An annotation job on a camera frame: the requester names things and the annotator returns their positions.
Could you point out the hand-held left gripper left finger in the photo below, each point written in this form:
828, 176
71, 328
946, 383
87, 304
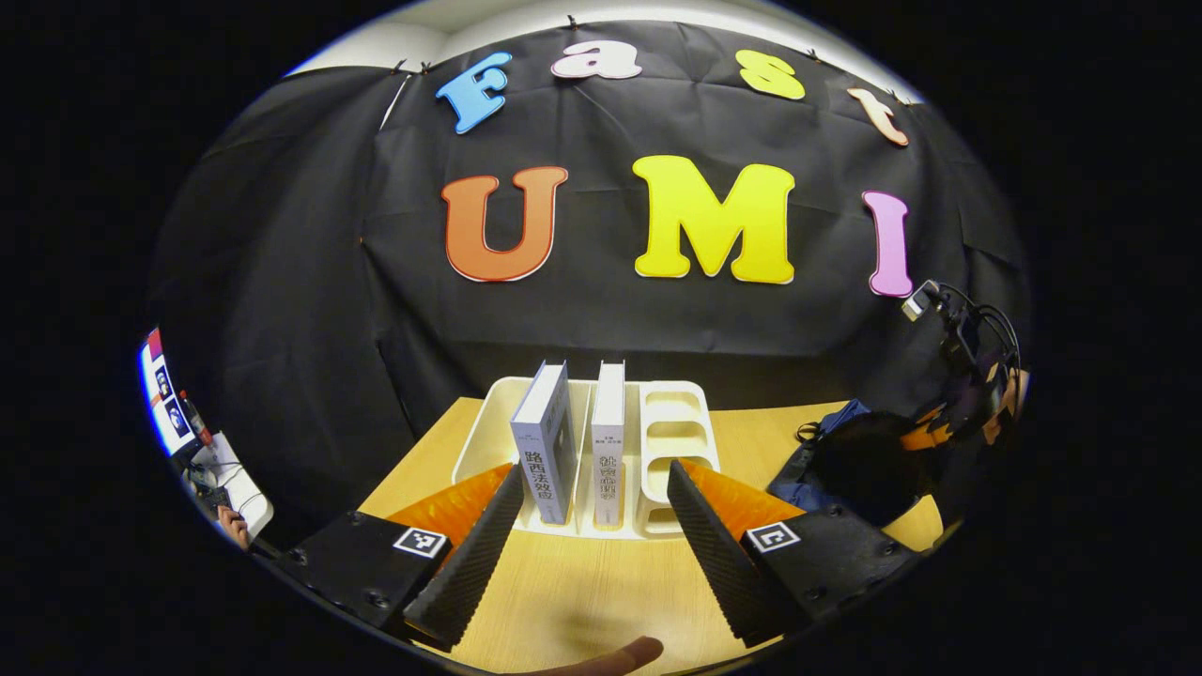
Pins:
474, 568

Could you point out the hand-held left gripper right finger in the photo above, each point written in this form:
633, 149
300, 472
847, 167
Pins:
714, 554

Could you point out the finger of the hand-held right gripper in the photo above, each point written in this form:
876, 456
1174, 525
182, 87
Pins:
925, 434

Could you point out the blue schoolbag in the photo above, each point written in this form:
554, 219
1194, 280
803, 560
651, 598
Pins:
793, 490

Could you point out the white bookshelf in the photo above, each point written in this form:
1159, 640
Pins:
671, 432

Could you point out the grey cover book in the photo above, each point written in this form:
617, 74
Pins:
545, 451

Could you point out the white cover book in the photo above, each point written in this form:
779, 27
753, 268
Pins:
608, 441

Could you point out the white side table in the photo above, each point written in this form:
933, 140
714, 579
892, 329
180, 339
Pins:
235, 479

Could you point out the red bottle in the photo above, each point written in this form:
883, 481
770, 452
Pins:
195, 418

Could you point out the black backdrop cloth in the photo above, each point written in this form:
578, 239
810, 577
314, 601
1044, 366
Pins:
310, 282

